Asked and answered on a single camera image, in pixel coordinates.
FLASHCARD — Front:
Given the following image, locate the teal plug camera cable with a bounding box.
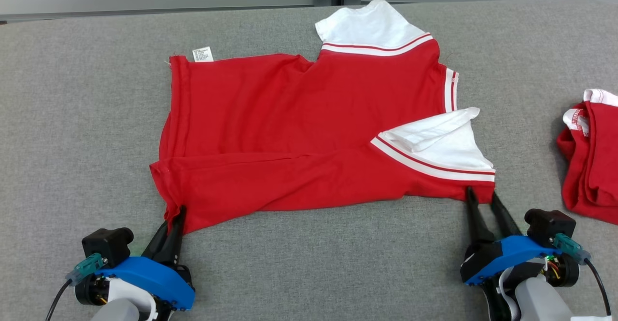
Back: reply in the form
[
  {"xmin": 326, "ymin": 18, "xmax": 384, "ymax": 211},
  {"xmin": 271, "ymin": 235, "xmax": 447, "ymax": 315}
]
[
  {"xmin": 552, "ymin": 233, "xmax": 612, "ymax": 318},
  {"xmin": 45, "ymin": 253, "xmax": 108, "ymax": 321}
]

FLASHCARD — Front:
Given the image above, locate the teal plug right camera cable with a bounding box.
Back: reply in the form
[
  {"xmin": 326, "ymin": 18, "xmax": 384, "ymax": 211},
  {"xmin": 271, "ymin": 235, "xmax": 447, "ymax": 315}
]
[{"xmin": 552, "ymin": 233, "xmax": 612, "ymax": 318}]

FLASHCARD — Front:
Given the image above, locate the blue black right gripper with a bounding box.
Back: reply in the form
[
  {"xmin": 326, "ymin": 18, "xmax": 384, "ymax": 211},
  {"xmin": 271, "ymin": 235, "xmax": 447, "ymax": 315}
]
[{"xmin": 459, "ymin": 187, "xmax": 563, "ymax": 287}]

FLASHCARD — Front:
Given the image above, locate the teal plug left camera cable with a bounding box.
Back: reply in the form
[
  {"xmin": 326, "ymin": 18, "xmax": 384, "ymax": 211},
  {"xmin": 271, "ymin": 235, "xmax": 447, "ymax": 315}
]
[{"xmin": 45, "ymin": 253, "xmax": 108, "ymax": 321}]

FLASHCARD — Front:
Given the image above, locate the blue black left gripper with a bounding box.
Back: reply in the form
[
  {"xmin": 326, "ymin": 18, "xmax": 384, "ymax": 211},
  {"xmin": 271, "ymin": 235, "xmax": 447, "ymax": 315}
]
[{"xmin": 96, "ymin": 205, "xmax": 197, "ymax": 311}]

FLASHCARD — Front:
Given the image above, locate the red white basketball jersey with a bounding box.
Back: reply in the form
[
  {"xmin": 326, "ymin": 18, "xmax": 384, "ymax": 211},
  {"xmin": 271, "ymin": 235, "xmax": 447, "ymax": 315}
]
[{"xmin": 149, "ymin": 0, "xmax": 497, "ymax": 235}]

